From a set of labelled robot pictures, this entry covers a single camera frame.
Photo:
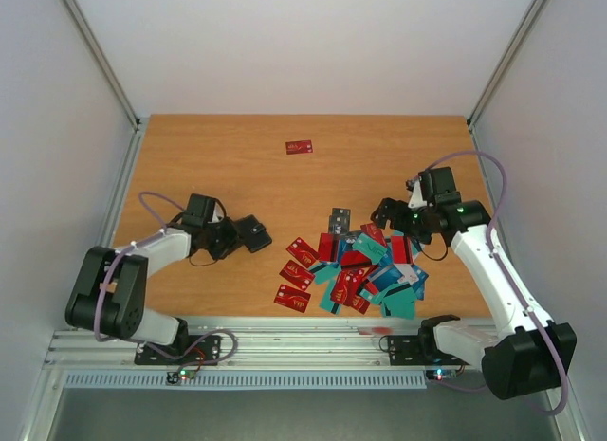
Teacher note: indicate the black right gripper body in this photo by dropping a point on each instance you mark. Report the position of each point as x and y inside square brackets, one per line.
[398, 215]

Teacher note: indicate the blue card centre right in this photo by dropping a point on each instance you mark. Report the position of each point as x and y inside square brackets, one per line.
[387, 258]

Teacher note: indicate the controller board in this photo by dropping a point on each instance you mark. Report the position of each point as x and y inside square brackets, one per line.
[180, 375]
[441, 374]

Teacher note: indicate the left controller board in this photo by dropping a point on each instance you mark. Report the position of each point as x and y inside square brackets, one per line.
[180, 375]

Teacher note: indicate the teal card stripe bottom right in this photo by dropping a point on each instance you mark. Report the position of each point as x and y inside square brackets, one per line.
[399, 302]

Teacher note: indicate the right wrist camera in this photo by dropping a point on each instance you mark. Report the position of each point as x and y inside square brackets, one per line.
[413, 185]

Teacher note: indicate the lone red card far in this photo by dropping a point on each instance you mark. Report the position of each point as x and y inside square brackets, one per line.
[299, 147]

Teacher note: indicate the left aluminium corner post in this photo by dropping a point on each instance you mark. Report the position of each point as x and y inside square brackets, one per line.
[93, 45]

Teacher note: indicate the blue card under red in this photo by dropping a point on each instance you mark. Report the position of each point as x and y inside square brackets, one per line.
[339, 249]

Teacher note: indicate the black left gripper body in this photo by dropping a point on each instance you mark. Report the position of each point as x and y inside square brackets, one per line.
[221, 241]

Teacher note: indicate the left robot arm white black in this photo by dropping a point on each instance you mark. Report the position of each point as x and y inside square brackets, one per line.
[108, 297]

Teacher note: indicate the aluminium corner post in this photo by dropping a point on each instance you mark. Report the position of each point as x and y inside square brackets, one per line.
[93, 45]
[530, 17]

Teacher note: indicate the right controller board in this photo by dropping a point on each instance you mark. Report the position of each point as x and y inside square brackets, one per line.
[441, 374]

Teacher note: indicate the black VIP card far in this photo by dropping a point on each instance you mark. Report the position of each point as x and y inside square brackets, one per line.
[341, 211]

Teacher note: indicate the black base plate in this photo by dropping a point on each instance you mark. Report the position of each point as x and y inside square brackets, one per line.
[206, 350]
[406, 350]

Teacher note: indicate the right aluminium corner post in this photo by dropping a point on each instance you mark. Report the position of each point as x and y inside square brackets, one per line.
[530, 17]

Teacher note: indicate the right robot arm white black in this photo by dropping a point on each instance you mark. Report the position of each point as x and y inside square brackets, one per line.
[529, 352]

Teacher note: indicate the black VIP card near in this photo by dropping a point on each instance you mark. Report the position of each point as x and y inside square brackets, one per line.
[338, 224]

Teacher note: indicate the red card stripe right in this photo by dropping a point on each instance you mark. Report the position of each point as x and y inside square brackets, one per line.
[401, 250]

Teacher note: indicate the teal card stripe lower left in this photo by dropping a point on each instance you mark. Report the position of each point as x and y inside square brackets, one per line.
[324, 273]

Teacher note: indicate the black VIP card tilted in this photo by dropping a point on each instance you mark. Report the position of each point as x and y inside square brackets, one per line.
[351, 236]

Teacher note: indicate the teal VIP chip card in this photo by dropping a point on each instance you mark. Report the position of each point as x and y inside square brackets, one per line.
[370, 248]

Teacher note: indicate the red chip card bottom centre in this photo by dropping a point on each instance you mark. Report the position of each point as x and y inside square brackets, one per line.
[343, 291]

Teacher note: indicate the black leather card holder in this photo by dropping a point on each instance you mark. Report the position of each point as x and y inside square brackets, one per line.
[253, 233]

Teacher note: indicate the aluminium rail frame front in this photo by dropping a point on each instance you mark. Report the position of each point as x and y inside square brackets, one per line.
[264, 343]

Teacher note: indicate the grey slotted cable duct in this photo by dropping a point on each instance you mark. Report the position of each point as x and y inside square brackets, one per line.
[215, 380]

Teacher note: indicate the white patterned card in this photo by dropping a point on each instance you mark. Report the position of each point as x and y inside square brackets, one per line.
[412, 275]

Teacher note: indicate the red card stripe centre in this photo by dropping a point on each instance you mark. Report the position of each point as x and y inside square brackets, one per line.
[354, 259]

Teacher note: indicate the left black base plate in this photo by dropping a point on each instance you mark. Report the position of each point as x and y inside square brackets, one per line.
[206, 350]

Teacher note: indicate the red card black stripe upright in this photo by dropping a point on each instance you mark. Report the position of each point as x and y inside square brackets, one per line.
[326, 247]

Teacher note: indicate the teal card stripe bottom centre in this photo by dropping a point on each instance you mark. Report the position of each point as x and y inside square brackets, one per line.
[327, 304]

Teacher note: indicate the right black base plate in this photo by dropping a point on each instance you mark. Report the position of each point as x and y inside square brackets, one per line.
[406, 350]

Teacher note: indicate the red VIP card gold text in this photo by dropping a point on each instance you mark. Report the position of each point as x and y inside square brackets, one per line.
[373, 232]

